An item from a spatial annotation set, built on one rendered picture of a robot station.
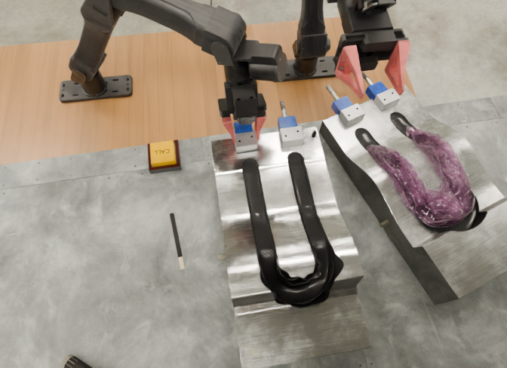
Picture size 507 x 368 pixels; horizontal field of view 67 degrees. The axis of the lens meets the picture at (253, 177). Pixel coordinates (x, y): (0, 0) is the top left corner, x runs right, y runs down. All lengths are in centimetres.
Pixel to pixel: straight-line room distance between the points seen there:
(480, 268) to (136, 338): 72
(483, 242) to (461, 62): 173
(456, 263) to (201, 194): 58
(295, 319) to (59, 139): 76
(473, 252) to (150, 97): 88
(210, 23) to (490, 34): 222
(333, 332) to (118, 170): 64
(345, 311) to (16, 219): 79
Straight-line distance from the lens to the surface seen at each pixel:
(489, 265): 92
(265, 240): 80
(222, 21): 75
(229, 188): 86
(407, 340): 94
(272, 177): 87
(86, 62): 104
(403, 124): 106
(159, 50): 124
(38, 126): 119
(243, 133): 89
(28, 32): 273
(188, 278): 90
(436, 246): 88
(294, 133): 90
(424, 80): 237
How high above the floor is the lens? 168
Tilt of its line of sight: 65 degrees down
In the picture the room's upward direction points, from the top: 1 degrees clockwise
